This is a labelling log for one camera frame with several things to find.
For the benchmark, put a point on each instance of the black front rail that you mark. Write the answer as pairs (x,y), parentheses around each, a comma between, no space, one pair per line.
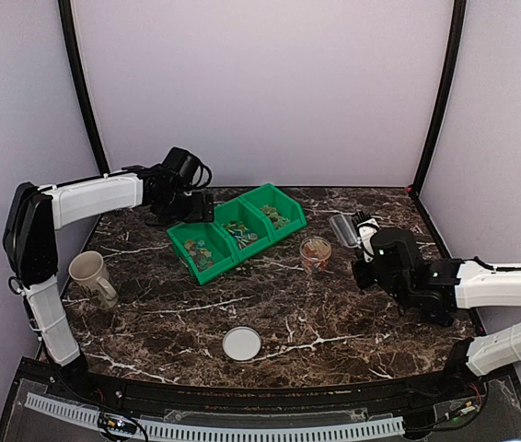
(413,397)

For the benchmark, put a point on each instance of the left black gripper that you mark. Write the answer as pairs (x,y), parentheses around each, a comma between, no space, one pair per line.
(194,215)

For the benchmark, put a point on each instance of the green yellow gummy candies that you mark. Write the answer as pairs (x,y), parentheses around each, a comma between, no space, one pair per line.
(278,221)

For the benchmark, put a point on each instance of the clear plastic jar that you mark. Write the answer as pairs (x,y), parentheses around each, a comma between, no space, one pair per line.
(316,254)

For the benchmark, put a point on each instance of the star gummy candies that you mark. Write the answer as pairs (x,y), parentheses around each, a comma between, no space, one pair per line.
(199,253)

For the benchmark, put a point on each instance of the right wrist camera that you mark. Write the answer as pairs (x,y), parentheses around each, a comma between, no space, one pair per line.
(366,227)

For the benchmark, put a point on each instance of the scooped star gummies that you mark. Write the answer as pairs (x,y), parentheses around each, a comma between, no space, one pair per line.
(316,255)

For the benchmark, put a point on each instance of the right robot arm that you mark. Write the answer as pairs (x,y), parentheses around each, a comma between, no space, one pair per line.
(392,260)

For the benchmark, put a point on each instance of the black frame post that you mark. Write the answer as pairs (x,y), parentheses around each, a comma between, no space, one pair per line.
(442,97)
(76,67)

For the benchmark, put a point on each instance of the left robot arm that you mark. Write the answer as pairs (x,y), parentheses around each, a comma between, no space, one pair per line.
(174,190)

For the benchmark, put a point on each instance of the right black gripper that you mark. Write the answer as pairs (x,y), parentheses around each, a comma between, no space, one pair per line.
(363,281)

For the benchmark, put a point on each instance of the white jar lid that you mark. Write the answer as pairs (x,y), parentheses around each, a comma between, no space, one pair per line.
(241,344)

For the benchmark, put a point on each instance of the beige ceramic mug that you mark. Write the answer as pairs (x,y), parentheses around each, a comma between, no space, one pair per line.
(89,270)

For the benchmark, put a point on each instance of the right black frame post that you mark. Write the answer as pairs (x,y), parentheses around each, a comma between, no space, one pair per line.
(442,97)

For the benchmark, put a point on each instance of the metal scoop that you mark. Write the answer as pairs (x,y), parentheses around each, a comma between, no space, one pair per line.
(345,231)

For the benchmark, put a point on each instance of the white slotted cable duct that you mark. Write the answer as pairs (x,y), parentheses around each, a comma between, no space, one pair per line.
(178,425)

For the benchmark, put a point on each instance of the left black frame post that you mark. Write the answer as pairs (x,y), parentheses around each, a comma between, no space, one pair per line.
(76,67)

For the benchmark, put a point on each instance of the green three-compartment bin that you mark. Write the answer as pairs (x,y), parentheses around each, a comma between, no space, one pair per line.
(244,208)

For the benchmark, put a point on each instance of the wrapped colourful candies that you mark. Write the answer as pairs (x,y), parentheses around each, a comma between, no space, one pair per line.
(241,234)

